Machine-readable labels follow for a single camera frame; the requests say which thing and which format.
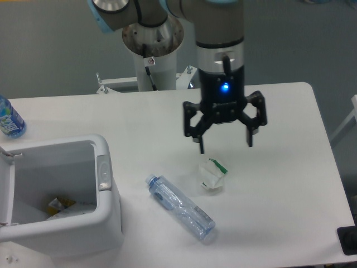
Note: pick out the yellow wrapper in bin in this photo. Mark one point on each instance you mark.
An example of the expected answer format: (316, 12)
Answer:
(59, 208)

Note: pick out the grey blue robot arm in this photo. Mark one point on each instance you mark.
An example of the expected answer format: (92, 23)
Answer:
(218, 25)

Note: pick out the white green paper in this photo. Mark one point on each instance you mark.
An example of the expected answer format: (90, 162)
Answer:
(211, 173)

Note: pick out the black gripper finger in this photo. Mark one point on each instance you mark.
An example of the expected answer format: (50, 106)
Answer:
(197, 120)
(256, 100)

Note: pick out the black clamp at table edge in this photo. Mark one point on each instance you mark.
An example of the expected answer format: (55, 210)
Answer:
(347, 238)

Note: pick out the white frame at right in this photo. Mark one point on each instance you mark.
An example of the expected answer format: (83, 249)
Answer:
(345, 126)

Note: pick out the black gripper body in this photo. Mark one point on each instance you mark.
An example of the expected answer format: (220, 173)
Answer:
(222, 96)

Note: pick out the crushed clear plastic bottle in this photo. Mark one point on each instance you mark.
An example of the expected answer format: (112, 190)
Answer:
(187, 212)

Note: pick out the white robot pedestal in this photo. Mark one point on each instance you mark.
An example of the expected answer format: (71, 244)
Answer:
(154, 52)

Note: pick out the blue labelled water bottle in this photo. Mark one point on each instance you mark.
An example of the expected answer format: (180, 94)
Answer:
(12, 124)

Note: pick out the white trash can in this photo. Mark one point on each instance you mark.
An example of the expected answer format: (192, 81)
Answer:
(78, 168)

